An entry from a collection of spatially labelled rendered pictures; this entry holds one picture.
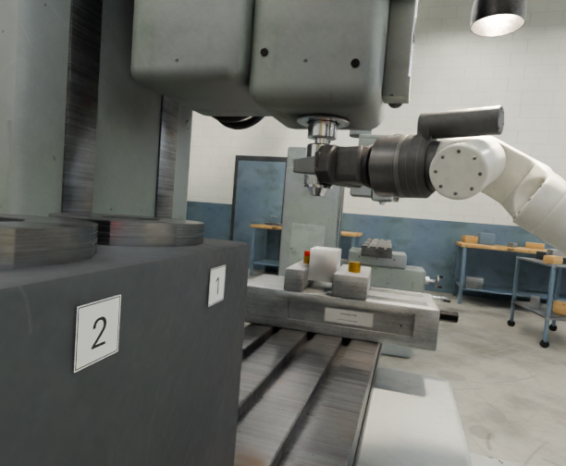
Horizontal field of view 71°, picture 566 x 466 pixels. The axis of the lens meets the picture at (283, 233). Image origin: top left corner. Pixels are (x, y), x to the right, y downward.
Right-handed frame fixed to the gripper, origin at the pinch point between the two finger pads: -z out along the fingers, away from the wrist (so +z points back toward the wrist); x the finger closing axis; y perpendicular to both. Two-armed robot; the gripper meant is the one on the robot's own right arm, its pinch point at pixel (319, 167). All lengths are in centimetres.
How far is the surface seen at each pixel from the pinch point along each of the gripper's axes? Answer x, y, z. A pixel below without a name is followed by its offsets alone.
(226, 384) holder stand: 35.6, 19.5, 17.7
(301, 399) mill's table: 17.6, 28.7, 11.7
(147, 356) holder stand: 44, 14, 22
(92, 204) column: 21.7, 8.6, -30.9
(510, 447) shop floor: -187, 123, 9
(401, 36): -2.1, -19.3, 11.3
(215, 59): 16.1, -13.3, -8.2
